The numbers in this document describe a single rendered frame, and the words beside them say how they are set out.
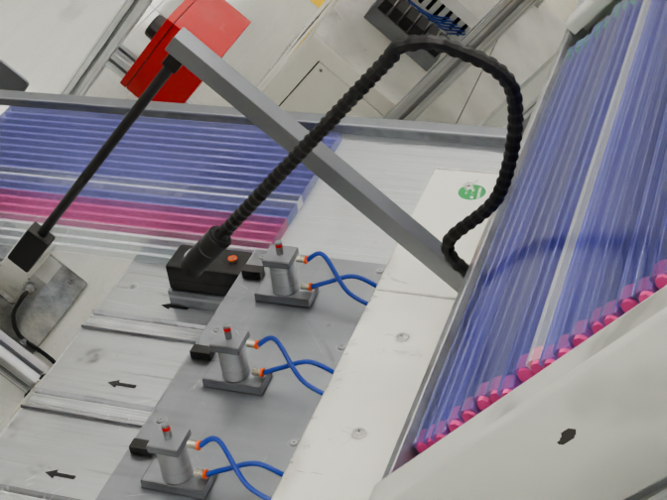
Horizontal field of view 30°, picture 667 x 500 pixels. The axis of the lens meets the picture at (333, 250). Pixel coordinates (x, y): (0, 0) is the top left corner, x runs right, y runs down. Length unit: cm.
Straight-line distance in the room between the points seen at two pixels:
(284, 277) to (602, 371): 51
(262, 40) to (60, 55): 63
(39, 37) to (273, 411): 198
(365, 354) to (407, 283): 9
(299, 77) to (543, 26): 72
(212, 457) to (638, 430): 42
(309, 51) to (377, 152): 96
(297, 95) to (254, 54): 84
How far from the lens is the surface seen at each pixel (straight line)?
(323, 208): 127
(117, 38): 241
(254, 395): 97
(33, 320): 239
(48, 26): 288
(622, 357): 56
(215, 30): 186
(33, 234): 105
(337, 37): 231
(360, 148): 137
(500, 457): 62
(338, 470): 88
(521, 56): 269
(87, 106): 153
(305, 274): 108
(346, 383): 94
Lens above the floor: 189
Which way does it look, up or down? 40 degrees down
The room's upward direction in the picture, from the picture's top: 47 degrees clockwise
